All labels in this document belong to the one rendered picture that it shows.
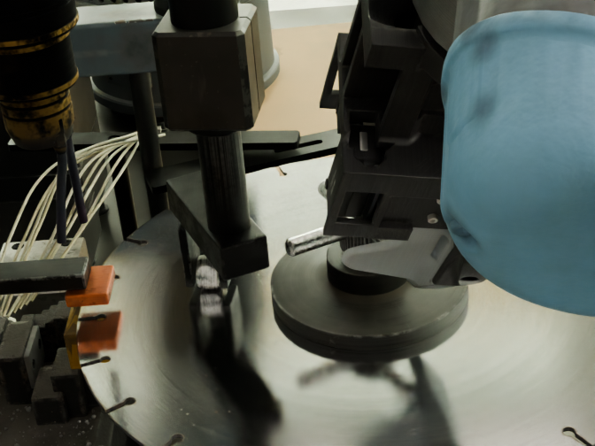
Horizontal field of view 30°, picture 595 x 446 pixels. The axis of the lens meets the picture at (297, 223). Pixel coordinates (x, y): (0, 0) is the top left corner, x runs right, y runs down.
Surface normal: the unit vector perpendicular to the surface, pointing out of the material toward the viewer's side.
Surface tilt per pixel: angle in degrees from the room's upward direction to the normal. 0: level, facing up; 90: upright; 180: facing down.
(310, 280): 5
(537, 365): 0
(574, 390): 0
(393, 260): 123
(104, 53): 90
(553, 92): 35
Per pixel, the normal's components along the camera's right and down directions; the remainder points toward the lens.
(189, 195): -0.07, -0.85
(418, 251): 0.00, 0.90
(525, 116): -0.62, -0.44
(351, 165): 0.14, -0.49
